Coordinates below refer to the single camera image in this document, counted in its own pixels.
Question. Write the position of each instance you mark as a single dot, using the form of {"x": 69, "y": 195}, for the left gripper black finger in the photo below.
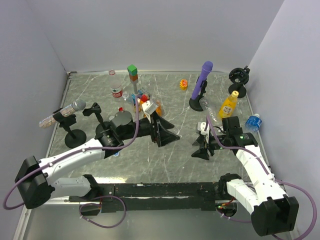
{"x": 164, "y": 123}
{"x": 165, "y": 137}

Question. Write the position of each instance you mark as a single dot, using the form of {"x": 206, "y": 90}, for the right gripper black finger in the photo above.
{"x": 199, "y": 141}
{"x": 201, "y": 153}

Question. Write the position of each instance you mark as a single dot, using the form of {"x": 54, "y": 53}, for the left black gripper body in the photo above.
{"x": 145, "y": 128}

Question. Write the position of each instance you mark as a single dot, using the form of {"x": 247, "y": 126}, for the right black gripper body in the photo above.
{"x": 213, "y": 143}

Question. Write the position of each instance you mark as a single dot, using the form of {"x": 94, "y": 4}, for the clear plastic bottle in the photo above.
{"x": 208, "y": 108}

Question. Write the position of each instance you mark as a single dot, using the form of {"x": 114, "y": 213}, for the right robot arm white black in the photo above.
{"x": 271, "y": 210}

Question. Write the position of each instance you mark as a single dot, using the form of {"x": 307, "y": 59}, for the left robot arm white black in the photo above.
{"x": 41, "y": 180}

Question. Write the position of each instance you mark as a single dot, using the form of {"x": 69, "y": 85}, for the short orange bottle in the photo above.
{"x": 158, "y": 108}

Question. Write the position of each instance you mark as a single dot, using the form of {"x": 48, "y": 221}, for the tall orange bottle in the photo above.
{"x": 144, "y": 98}

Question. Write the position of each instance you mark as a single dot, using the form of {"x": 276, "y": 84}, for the yellow juice bottle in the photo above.
{"x": 229, "y": 105}

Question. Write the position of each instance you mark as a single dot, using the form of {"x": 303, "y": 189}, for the small clear bottle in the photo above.
{"x": 127, "y": 98}

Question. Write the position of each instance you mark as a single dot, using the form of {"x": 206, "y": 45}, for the blue label water bottle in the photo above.
{"x": 253, "y": 123}

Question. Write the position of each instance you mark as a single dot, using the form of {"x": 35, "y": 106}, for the red label water bottle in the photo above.
{"x": 115, "y": 84}

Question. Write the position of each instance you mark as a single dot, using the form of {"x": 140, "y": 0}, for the black microphone stand centre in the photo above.
{"x": 195, "y": 103}

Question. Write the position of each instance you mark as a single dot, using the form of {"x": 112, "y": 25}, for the yellow orange toy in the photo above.
{"x": 183, "y": 84}

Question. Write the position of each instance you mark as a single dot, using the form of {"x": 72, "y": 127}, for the empty black microphone stand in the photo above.
{"x": 96, "y": 110}

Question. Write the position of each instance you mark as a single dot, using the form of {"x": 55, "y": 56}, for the colourful block tower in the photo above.
{"x": 133, "y": 76}

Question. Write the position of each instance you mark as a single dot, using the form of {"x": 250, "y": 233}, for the silver glitter microphone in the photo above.
{"x": 77, "y": 105}

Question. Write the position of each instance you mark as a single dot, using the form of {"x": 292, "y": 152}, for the black stand holding microphone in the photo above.
{"x": 73, "y": 138}

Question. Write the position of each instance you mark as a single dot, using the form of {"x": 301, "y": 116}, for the purple microphone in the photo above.
{"x": 206, "y": 69}

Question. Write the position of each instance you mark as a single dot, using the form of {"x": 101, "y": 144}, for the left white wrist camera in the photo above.
{"x": 148, "y": 107}

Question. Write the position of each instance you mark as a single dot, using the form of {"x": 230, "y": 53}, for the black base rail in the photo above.
{"x": 205, "y": 196}

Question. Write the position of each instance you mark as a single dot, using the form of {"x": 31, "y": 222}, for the black ring stand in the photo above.
{"x": 239, "y": 78}

